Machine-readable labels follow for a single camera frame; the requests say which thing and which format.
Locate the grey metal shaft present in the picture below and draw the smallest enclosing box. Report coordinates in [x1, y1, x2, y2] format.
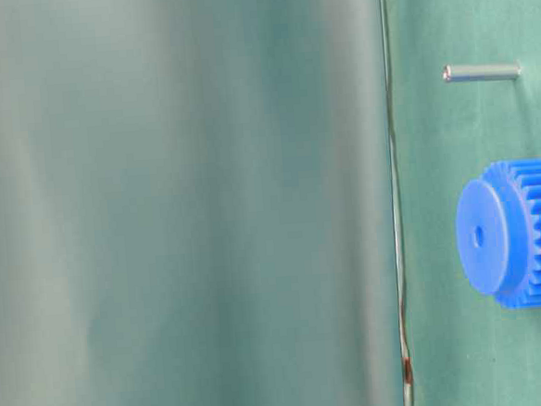
[442, 63, 522, 82]

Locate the green table mat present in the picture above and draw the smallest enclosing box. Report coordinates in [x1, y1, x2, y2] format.
[384, 0, 541, 406]

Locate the blue plastic gear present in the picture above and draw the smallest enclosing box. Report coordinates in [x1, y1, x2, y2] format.
[456, 159, 541, 310]

